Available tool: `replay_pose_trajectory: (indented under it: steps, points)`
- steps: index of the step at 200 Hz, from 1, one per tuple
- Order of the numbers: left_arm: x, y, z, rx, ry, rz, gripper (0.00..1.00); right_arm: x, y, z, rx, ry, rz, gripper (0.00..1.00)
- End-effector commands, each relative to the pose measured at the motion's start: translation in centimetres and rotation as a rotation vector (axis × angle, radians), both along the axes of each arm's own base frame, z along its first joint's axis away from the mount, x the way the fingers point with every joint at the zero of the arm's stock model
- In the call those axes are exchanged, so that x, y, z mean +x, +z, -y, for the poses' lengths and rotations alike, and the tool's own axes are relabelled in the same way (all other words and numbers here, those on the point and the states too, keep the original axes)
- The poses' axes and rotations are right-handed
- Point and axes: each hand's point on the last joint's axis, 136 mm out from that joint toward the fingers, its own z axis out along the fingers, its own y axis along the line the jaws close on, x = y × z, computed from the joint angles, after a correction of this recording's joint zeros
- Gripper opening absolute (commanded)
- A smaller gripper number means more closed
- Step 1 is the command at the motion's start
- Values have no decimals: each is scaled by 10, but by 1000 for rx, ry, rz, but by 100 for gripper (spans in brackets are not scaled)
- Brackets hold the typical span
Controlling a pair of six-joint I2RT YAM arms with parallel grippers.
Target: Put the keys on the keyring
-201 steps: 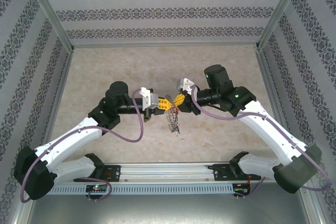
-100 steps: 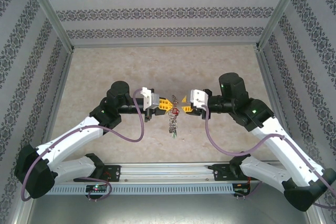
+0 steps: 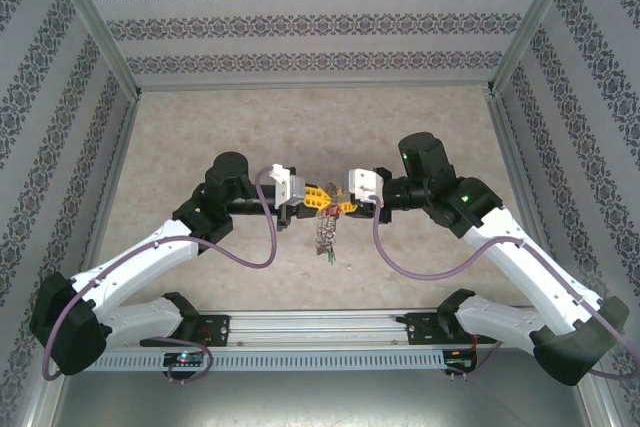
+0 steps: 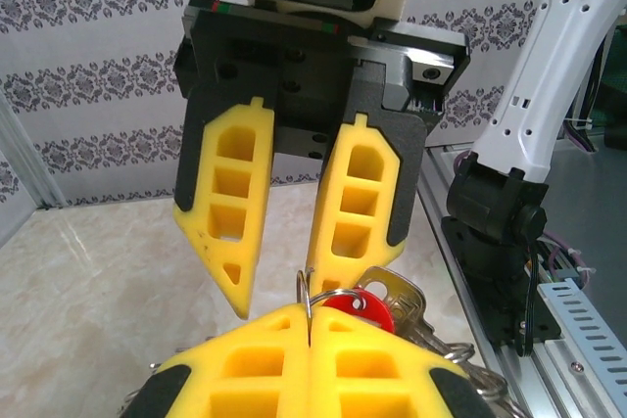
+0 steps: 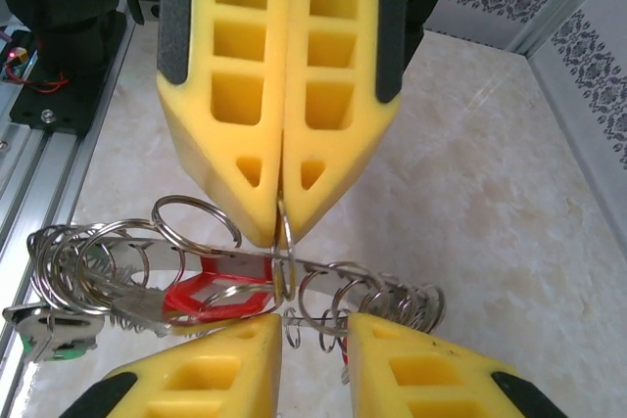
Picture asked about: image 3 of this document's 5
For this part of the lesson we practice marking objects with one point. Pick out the aluminium frame side rail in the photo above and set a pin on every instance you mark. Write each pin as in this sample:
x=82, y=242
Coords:
x=512, y=157
x=117, y=157

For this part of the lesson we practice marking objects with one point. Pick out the small circuit board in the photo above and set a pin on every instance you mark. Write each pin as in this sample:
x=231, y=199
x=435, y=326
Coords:
x=185, y=359
x=457, y=362

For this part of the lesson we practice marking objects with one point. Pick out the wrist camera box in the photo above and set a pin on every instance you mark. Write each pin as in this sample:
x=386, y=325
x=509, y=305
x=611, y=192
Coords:
x=285, y=184
x=365, y=182

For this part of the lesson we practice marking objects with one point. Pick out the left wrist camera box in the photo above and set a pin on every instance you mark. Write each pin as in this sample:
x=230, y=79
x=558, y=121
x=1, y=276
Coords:
x=285, y=184

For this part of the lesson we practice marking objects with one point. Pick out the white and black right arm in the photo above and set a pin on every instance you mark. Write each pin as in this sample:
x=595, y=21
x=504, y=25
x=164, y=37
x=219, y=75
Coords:
x=520, y=272

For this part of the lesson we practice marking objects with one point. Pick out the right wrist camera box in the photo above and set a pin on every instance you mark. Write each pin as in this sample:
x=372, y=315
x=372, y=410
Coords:
x=365, y=182

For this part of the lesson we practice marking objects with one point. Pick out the key with green tag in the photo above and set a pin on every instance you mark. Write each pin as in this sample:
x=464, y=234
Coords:
x=331, y=258

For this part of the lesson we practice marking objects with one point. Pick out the aluminium frame post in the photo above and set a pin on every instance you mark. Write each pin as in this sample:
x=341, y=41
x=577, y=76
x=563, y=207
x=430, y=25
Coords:
x=532, y=22
x=97, y=22

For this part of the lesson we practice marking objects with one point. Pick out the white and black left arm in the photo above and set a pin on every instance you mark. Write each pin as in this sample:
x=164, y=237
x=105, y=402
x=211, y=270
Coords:
x=145, y=272

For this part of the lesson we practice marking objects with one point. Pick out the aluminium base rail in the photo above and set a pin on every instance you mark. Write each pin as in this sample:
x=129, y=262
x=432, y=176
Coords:
x=320, y=329

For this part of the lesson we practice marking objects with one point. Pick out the brushed metal panel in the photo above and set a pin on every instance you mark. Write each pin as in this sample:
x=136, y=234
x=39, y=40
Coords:
x=320, y=402

